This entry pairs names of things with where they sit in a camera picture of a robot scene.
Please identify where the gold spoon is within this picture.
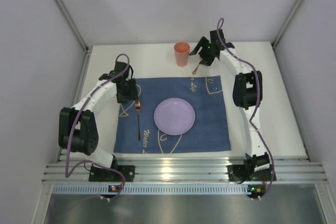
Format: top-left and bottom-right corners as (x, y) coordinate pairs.
(192, 61), (202, 75)

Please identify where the pink plastic cup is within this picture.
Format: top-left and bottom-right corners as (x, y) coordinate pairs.
(174, 41), (190, 67)

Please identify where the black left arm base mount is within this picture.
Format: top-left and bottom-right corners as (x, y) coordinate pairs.
(89, 165), (135, 182)

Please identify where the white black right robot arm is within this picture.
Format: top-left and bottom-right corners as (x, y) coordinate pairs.
(189, 29), (270, 173)

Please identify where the white slotted cable duct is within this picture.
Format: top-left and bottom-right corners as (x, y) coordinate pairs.
(52, 183), (266, 196)

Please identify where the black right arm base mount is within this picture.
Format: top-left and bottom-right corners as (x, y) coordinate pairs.
(227, 153), (276, 184)

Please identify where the copper fork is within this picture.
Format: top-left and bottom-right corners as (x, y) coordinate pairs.
(134, 99), (141, 141)

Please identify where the aluminium frame rail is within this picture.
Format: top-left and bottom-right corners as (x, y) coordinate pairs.
(42, 157), (327, 184)

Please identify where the blue denim placemat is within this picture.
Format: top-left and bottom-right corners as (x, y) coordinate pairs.
(114, 76), (231, 154)

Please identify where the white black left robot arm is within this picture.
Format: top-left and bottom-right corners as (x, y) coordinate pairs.
(58, 61), (139, 176)

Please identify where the purple plastic plate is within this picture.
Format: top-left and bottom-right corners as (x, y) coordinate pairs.
(154, 98), (196, 136)

